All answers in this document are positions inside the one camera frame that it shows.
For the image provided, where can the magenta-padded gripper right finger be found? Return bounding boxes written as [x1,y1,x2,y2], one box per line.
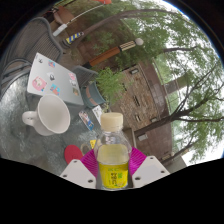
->
[128,147,171,189]

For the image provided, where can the white mug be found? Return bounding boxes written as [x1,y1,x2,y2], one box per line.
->
[21,93,72,137]

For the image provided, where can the green plant in blue pot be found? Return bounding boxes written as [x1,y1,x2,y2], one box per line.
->
[80,67,127,109]

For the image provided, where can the grey wall box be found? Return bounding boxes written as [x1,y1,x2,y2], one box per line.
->
[137,133,149,142]

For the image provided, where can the small colourful card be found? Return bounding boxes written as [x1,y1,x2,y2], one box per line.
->
[78,109,95,132]

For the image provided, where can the clear bottle with yellow label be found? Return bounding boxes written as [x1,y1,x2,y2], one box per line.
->
[93,112,133,191]

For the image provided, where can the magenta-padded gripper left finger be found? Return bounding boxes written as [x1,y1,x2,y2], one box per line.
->
[59,148,100,190]

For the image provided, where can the round black yellow sticker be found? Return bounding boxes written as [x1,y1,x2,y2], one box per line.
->
[79,143,92,155]

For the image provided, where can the silver laptop with stickers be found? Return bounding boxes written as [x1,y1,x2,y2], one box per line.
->
[26,52,85,107]

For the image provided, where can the yellow blue striped cone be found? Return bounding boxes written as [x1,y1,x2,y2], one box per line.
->
[63,31,85,45]

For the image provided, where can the globe lamp post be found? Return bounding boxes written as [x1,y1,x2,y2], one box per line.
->
[83,37,145,69]

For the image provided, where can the wooden bench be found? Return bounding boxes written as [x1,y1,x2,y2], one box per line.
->
[49,5,76,25]

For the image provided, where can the white printed card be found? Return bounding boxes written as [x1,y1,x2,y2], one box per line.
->
[91,104,104,125]

